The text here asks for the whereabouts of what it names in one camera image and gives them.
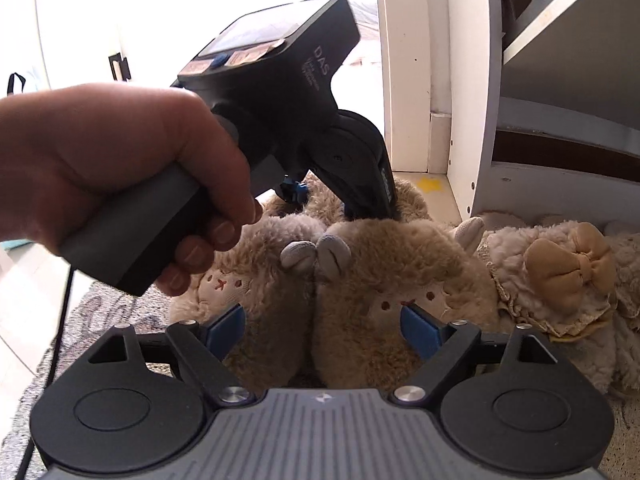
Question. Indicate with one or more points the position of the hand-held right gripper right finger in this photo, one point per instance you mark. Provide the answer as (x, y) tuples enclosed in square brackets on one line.
[(420, 332)]

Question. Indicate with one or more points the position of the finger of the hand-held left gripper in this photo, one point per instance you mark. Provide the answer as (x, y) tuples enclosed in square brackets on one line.
[(372, 200), (297, 192)]

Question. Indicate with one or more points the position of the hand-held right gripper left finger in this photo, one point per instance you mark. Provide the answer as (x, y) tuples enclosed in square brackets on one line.
[(225, 332)]

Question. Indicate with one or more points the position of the tan fluffy animal slipper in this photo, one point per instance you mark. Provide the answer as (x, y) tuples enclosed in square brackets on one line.
[(380, 260), (270, 280)]

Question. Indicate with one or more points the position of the white shoe cabinet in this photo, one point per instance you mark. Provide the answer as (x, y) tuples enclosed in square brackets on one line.
[(550, 110)]

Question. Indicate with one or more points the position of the person's left hand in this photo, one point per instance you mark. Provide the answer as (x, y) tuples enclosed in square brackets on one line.
[(100, 150)]

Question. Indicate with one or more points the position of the printed floor mat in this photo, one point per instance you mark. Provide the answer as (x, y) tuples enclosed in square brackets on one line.
[(90, 305)]

